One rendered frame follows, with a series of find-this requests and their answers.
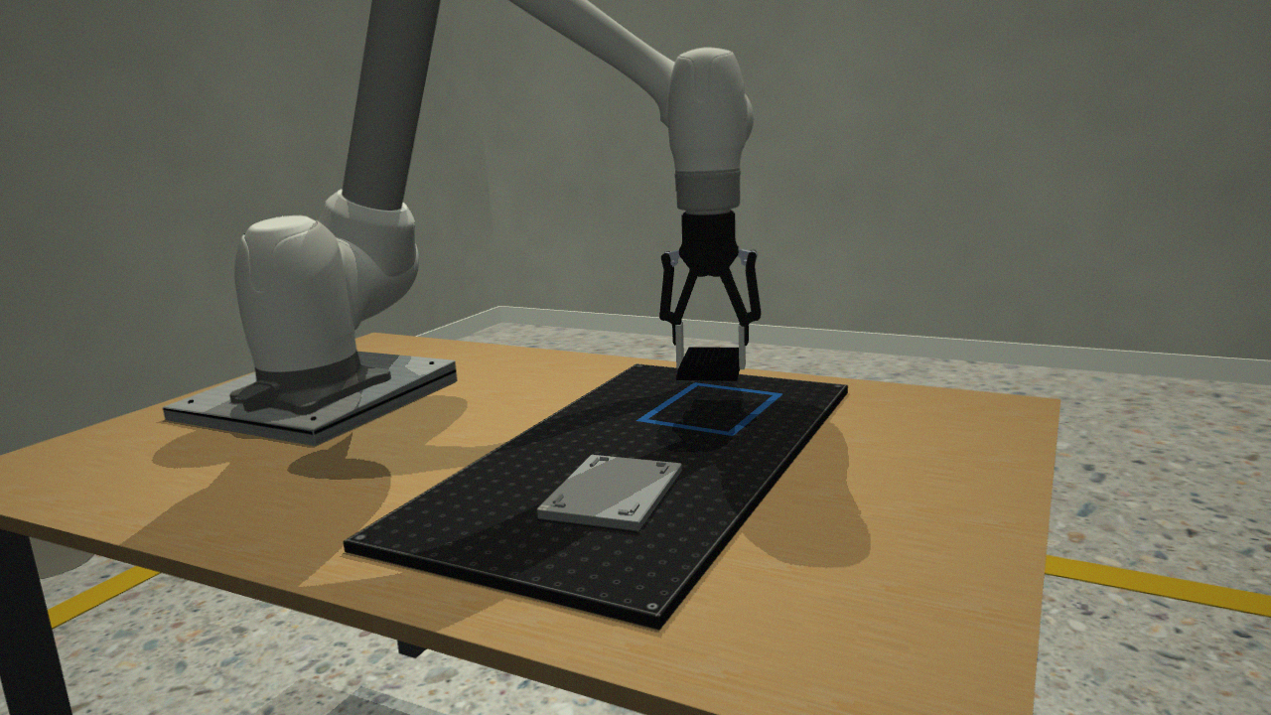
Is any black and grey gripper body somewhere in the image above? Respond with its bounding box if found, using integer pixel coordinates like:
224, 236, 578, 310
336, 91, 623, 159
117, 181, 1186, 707
679, 210, 738, 277

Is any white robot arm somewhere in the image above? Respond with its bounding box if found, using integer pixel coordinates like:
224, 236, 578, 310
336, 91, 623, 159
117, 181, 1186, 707
229, 0, 754, 415

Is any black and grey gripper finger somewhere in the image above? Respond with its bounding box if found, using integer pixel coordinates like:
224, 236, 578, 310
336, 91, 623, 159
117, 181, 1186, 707
712, 248, 761, 370
658, 250, 703, 368

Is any blue tape outline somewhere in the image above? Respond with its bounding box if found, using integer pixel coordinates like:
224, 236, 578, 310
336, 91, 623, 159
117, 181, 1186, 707
637, 382, 783, 436

